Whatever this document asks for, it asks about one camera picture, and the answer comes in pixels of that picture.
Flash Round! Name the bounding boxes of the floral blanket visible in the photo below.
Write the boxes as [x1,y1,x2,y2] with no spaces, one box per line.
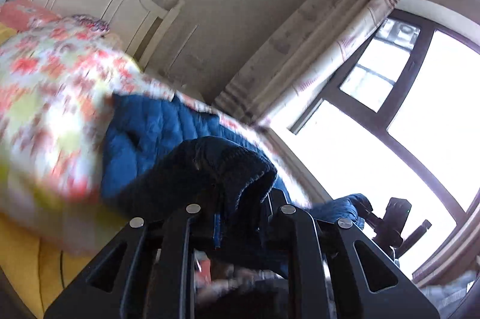
[0,17,313,257]

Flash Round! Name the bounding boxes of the dark framed window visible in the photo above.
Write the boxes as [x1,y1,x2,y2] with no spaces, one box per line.
[259,7,480,287]

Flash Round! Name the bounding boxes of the pink floral pillow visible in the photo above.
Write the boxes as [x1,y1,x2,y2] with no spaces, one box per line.
[0,0,63,32]

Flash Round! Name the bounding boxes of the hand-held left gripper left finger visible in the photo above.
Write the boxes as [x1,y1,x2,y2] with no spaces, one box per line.
[43,187,226,319]

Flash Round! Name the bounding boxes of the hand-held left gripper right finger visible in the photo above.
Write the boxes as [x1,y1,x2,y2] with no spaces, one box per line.
[262,191,440,319]

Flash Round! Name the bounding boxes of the sailboat print curtain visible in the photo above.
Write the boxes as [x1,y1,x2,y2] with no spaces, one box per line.
[214,0,418,125]

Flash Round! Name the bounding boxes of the yellow bedsheet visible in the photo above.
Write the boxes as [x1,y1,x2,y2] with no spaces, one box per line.
[0,23,125,319]

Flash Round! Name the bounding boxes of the blue quilted jacket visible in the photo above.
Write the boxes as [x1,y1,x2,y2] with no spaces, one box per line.
[99,92,374,279]

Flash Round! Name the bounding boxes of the purple patterned cushion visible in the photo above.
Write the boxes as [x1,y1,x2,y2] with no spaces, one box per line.
[71,14,112,33]

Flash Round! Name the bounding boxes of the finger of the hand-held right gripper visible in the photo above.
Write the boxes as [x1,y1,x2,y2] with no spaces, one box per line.
[359,202,382,234]

